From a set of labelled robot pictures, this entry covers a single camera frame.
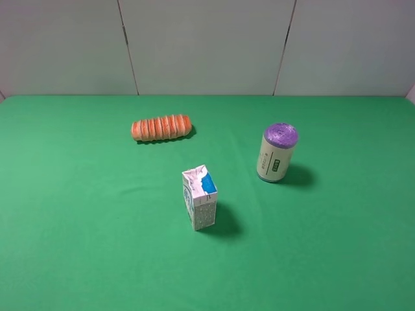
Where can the blue white milk carton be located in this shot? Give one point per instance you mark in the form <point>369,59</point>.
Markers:
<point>200,197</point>

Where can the purple bag roll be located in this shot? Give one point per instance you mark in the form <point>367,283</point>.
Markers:
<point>277,147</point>

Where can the orange ridged bread loaf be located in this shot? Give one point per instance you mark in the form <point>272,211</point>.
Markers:
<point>168,127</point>

